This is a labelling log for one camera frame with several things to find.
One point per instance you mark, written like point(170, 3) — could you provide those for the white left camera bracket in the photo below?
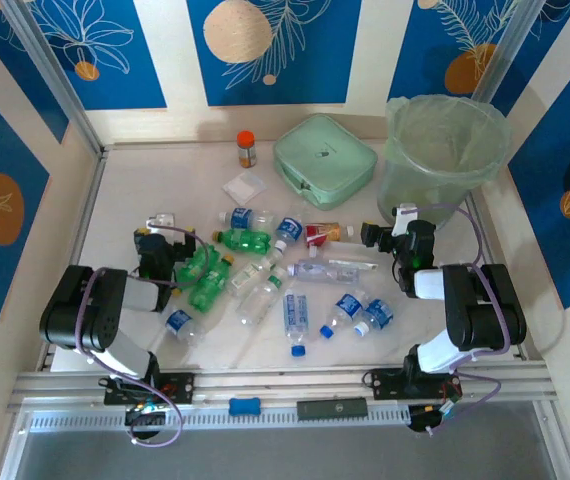
point(161, 220)

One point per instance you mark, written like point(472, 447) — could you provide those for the tall blue-label bottle blue cap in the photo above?
point(295, 312)

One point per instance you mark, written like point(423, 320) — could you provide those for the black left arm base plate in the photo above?
point(180, 387)

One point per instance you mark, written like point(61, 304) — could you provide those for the black base electronics module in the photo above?
point(422, 420)
point(142, 422)

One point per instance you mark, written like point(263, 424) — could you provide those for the blue bone-shaped clip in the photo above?
point(244, 406)

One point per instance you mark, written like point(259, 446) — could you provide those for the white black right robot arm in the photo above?
point(490, 320)

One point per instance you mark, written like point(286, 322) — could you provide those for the small clear plastic packet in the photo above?
point(244, 187)

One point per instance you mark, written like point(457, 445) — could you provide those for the translucent grey bin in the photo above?
point(390, 195)

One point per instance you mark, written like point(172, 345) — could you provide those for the white right camera bracket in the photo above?
point(404, 212)

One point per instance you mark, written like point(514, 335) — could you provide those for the clear bottle green cap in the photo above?
point(257, 305)

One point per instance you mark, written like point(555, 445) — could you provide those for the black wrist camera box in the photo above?
point(187, 246)
point(371, 234)

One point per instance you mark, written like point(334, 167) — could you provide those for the clear bottle pale label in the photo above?
point(325, 272)

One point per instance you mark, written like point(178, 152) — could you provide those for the crushed blue-label bottle white cap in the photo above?
point(290, 229)

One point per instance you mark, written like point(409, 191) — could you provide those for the mint green zip pouch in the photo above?
point(325, 160)

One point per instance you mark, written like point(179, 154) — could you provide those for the small jar orange lid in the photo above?
point(246, 152)

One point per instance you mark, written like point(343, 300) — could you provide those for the clear plastic bottle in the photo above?
point(360, 264)

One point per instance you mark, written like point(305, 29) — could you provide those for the aluminium rail frame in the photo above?
point(275, 382)

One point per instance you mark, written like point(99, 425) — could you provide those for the red gold label bottle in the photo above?
point(322, 233)

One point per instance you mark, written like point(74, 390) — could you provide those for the black flat bar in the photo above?
point(332, 408)

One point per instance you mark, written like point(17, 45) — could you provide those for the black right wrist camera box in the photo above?
point(371, 234)

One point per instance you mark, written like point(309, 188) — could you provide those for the white camera bracket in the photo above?
point(161, 220)
point(404, 212)

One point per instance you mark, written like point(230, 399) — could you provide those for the slim blue-label bottle white cap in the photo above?
point(241, 218)

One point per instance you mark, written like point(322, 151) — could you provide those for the aluminium corner post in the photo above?
point(56, 80)
point(517, 30)

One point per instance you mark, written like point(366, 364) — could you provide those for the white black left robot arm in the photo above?
point(85, 310)

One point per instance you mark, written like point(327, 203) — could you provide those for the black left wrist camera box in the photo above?
point(187, 246)

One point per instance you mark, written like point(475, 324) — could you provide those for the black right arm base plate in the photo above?
point(385, 384)

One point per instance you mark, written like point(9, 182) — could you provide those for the green bottle yellow cap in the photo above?
point(245, 240)
point(192, 267)
point(210, 290)

